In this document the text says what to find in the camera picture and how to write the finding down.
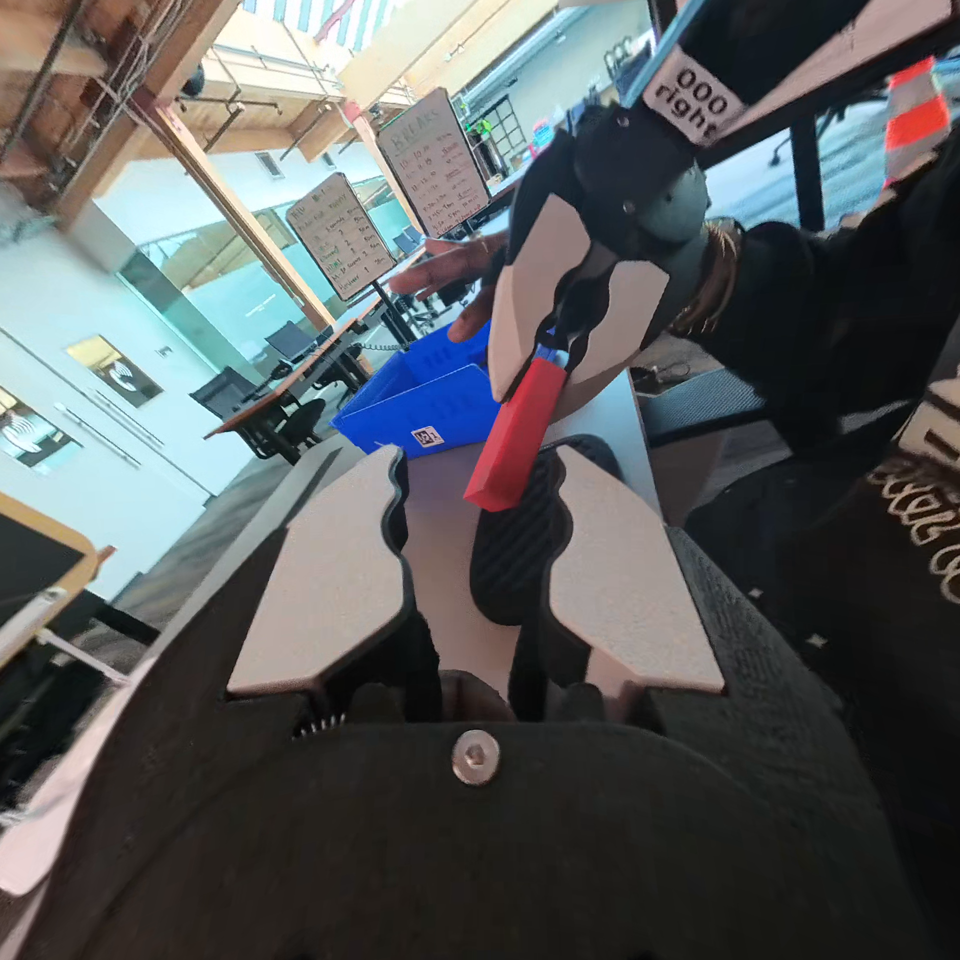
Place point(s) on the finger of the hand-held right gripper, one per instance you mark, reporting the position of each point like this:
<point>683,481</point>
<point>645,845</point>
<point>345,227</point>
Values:
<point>540,278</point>
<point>630,323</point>

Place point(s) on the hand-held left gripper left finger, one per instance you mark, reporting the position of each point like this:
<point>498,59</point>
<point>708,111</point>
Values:
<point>323,593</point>

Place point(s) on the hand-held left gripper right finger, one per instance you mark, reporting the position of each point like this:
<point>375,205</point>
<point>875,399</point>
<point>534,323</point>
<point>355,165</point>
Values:
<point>638,600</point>

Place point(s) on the red plastic piece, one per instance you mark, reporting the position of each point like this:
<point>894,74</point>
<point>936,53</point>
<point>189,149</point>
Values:
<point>518,428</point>

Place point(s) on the blue plastic bin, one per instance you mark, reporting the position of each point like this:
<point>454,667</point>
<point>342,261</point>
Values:
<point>413,405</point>

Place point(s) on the person's right forearm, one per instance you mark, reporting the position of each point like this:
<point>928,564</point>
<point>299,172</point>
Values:
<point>840,300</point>

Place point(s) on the person's right hand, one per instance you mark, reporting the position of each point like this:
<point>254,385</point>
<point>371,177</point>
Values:
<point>465,285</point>

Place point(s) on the dark mesh chair seat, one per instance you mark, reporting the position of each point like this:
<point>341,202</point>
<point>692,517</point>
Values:
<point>705,402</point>

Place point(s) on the black dimpled pad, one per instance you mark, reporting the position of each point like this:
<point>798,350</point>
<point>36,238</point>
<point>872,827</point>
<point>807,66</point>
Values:
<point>518,563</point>

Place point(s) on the written whiteboard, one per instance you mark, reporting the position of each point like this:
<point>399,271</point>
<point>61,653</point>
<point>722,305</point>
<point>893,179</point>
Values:
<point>435,162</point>
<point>342,237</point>

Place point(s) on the black chair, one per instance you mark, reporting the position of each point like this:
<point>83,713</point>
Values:
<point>255,413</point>

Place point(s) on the long wooden office desk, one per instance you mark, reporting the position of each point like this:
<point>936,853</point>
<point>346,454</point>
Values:
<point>300,383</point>

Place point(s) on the orange traffic cone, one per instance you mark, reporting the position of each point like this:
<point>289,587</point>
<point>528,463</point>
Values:
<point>918,120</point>

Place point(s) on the wooden support post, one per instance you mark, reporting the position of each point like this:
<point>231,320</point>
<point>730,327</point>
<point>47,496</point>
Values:
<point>225,210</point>

